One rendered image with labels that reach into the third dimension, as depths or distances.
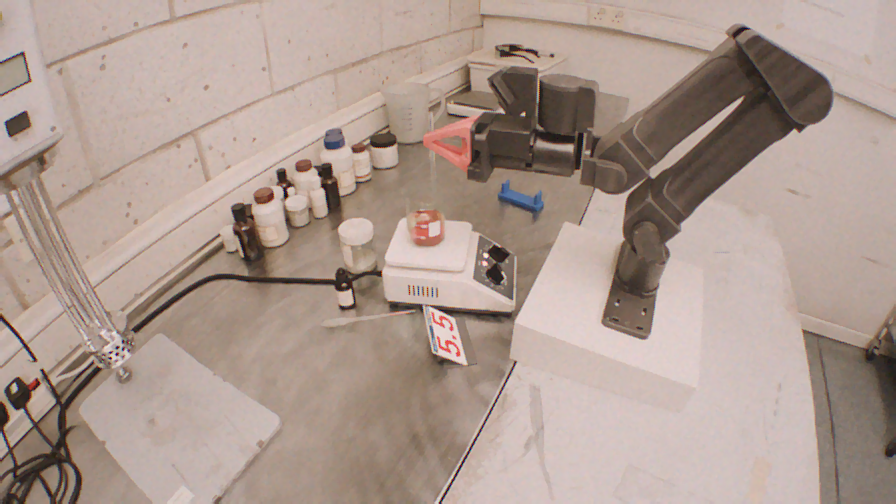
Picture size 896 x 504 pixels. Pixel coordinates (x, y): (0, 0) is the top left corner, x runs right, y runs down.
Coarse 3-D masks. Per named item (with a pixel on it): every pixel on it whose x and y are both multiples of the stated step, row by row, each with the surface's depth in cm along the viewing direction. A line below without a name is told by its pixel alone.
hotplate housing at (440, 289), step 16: (384, 272) 65; (400, 272) 64; (416, 272) 64; (432, 272) 64; (448, 272) 64; (464, 272) 64; (384, 288) 67; (400, 288) 66; (416, 288) 65; (432, 288) 65; (448, 288) 64; (464, 288) 64; (480, 288) 64; (400, 304) 68; (416, 304) 68; (432, 304) 67; (448, 304) 66; (464, 304) 66; (480, 304) 65; (496, 304) 65; (512, 304) 65
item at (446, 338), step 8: (432, 312) 63; (432, 320) 61; (440, 320) 63; (448, 320) 64; (440, 328) 61; (448, 328) 62; (440, 336) 59; (448, 336) 61; (456, 336) 62; (440, 344) 58; (448, 344) 59; (456, 344) 61; (448, 352) 58; (456, 352) 59
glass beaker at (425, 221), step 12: (408, 192) 65; (420, 192) 66; (444, 192) 64; (408, 204) 62; (420, 204) 61; (432, 204) 61; (444, 204) 63; (408, 216) 63; (420, 216) 62; (432, 216) 62; (444, 216) 64; (408, 228) 65; (420, 228) 63; (432, 228) 63; (444, 228) 66; (408, 240) 67; (420, 240) 65; (432, 240) 65; (444, 240) 67
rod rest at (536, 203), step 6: (504, 186) 94; (504, 192) 95; (510, 192) 96; (516, 192) 96; (540, 192) 91; (504, 198) 95; (510, 198) 94; (516, 198) 94; (522, 198) 94; (528, 198) 94; (534, 198) 90; (540, 198) 92; (522, 204) 93; (528, 204) 92; (534, 204) 91; (540, 204) 92
